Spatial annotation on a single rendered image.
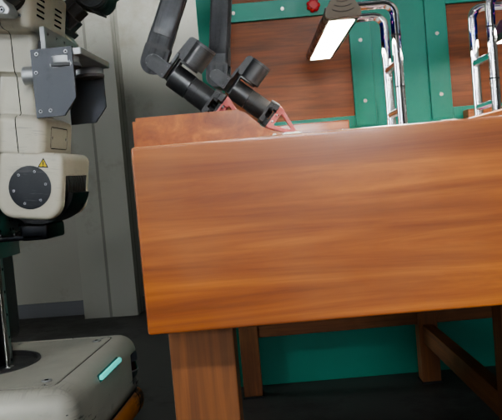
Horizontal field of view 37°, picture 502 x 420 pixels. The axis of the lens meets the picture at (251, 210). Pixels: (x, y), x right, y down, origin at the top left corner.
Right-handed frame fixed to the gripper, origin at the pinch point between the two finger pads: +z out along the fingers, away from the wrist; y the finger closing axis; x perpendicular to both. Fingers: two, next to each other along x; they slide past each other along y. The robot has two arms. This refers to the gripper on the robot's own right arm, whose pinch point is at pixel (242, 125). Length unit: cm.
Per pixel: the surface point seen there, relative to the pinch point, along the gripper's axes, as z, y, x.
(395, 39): 17.8, 18.2, -40.7
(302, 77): 3, 75, -27
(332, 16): 2.2, -3.8, -31.2
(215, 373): 16, -104, 23
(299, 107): 8, 75, -18
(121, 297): -9, 233, 107
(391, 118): 30, 33, -27
